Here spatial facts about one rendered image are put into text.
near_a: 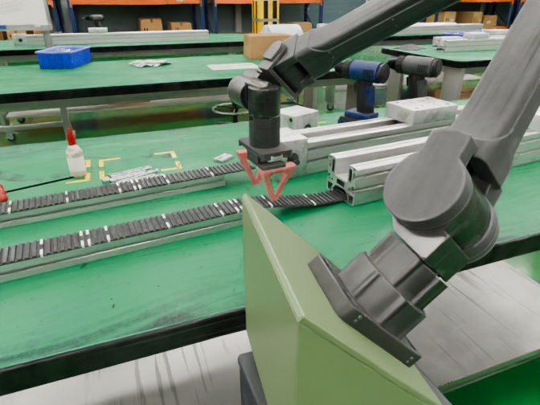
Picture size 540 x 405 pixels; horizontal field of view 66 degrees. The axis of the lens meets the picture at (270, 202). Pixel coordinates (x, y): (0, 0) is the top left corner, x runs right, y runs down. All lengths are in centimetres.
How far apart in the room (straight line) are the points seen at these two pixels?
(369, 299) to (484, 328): 118
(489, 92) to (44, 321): 61
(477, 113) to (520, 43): 9
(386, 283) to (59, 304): 47
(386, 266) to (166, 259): 42
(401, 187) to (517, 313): 129
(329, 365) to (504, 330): 126
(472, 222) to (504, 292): 134
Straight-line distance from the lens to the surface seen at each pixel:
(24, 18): 361
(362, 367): 35
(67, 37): 434
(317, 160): 104
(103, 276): 71
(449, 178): 39
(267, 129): 74
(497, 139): 44
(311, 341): 31
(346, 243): 75
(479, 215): 42
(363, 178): 87
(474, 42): 386
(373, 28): 68
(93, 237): 75
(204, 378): 127
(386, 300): 39
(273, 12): 675
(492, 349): 149
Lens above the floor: 118
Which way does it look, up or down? 27 degrees down
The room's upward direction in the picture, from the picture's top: straight up
